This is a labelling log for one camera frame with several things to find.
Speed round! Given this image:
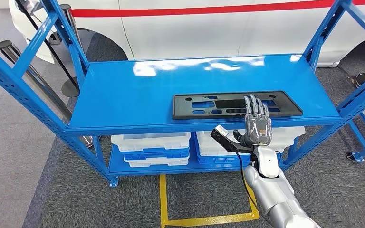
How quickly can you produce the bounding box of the white car with red stripe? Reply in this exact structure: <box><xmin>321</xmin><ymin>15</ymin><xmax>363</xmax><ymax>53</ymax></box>
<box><xmin>9</xmin><ymin>0</ymin><xmax>365</xmax><ymax>68</ymax></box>

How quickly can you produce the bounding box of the black plastic panel part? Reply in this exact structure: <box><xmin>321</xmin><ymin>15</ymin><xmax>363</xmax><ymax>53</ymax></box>
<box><xmin>172</xmin><ymin>91</ymin><xmax>304</xmax><ymax>121</ymax></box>

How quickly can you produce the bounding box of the large blue metal shelf rack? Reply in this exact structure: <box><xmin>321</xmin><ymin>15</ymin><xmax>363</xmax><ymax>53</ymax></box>
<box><xmin>0</xmin><ymin>0</ymin><xmax>365</xmax><ymax>189</ymax></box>

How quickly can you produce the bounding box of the black round stanchion base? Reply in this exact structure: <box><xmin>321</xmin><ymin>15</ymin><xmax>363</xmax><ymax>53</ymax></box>
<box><xmin>48</xmin><ymin>30</ymin><xmax>63</xmax><ymax>45</ymax></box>
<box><xmin>348</xmin><ymin>72</ymin><xmax>365</xmax><ymax>89</ymax></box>

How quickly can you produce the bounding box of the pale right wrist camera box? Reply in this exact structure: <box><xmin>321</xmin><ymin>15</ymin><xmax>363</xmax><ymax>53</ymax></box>
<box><xmin>215</xmin><ymin>124</ymin><xmax>230</xmax><ymax>137</ymax></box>

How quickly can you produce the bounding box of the blue plastic storage bin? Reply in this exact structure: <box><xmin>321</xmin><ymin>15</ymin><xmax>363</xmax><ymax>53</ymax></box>
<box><xmin>197</xmin><ymin>154</ymin><xmax>256</xmax><ymax>165</ymax></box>
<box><xmin>122</xmin><ymin>147</ymin><xmax>191</xmax><ymax>161</ymax></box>

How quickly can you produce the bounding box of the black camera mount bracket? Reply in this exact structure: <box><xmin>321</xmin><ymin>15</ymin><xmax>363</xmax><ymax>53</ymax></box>
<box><xmin>210</xmin><ymin>127</ymin><xmax>254</xmax><ymax>154</ymax></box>

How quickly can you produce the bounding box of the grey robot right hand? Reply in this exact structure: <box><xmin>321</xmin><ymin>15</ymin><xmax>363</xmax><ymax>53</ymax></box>
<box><xmin>232</xmin><ymin>94</ymin><xmax>273</xmax><ymax>149</ymax></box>

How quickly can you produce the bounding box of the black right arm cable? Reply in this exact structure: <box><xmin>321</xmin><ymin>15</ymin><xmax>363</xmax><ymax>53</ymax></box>
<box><xmin>235</xmin><ymin>152</ymin><xmax>267</xmax><ymax>221</ymax></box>

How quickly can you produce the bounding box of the chrome stanchion post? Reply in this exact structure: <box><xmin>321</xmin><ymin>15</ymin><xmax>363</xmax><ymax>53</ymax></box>
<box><xmin>59</xmin><ymin>4</ymin><xmax>83</xmax><ymax>48</ymax></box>
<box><xmin>0</xmin><ymin>40</ymin><xmax>94</xmax><ymax>149</ymax></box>

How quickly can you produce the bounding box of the black pole with round base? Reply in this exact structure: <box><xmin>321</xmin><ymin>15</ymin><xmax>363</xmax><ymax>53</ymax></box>
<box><xmin>15</xmin><ymin>0</ymin><xmax>81</xmax><ymax>98</ymax></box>

